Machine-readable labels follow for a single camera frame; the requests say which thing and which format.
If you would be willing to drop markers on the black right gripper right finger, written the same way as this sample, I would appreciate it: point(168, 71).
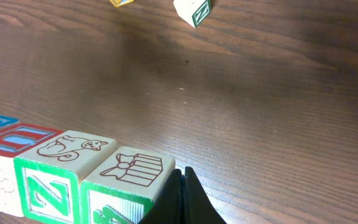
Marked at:
point(197, 207)

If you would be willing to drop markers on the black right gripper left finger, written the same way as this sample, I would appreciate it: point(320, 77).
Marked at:
point(167, 208)

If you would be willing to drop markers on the green number 4 block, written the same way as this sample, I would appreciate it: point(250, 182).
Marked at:
point(125, 186)

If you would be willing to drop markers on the green letter N block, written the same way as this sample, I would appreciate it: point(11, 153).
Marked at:
point(49, 175)

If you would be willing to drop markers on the blue sided wooden block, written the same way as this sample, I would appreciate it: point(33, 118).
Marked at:
point(14, 140)

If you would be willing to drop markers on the white wooden block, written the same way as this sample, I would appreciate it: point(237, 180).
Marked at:
point(193, 11)

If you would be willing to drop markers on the wooden block letter W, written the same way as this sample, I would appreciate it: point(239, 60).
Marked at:
point(119, 3)

